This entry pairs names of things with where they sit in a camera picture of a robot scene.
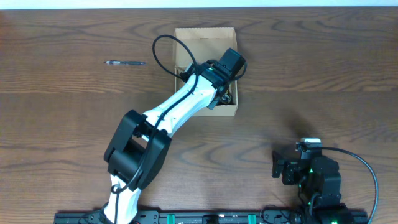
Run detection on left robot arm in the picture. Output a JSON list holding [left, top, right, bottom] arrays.
[[101, 59, 247, 223]]

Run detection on brown cardboard box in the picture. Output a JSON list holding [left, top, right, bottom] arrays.
[[173, 27, 238, 117]]

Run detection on black ballpoint pen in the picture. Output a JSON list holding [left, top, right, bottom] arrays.
[[104, 60, 146, 65]]

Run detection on right black cable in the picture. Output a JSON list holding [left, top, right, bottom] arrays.
[[320, 146, 379, 224]]

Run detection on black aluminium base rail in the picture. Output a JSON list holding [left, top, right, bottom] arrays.
[[53, 210, 369, 224]]

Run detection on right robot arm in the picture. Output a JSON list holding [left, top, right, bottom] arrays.
[[272, 149, 356, 224]]

